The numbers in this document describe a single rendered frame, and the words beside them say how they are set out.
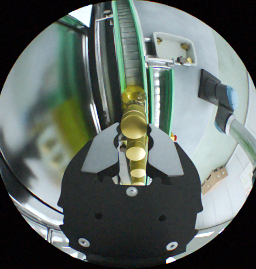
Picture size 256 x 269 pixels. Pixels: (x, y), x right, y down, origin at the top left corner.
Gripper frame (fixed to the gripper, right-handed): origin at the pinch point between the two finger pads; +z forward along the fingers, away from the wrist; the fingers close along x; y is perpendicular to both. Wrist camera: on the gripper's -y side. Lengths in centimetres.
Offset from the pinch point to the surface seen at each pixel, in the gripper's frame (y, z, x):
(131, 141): 4.1, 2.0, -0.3
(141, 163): 9.8, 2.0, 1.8
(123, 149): 18.4, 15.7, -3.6
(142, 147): 4.3, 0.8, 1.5
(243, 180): 157, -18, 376
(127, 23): -35.9, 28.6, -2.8
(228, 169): 204, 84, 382
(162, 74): -8.9, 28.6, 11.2
